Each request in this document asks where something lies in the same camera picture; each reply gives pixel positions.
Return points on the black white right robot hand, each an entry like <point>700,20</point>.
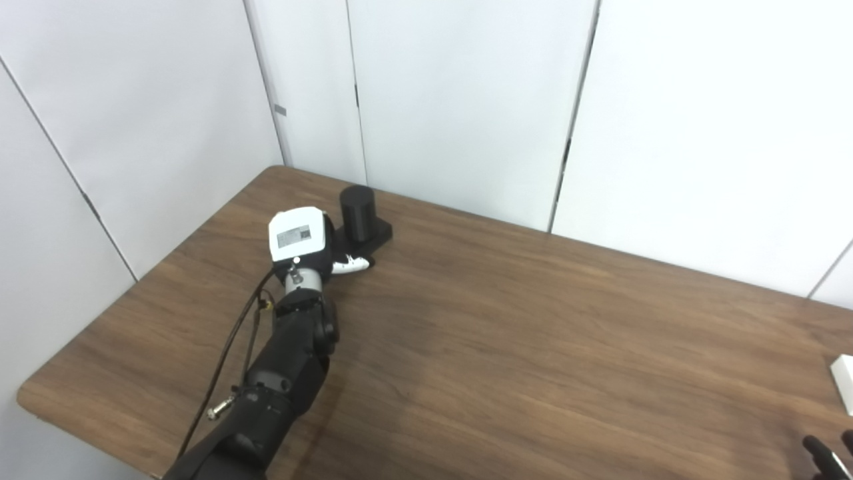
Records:
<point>838,466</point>

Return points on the white square piece with hole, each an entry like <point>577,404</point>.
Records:
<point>845,380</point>

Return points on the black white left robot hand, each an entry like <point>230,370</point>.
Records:
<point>296,233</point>

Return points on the black peg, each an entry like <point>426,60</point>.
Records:
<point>358,213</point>

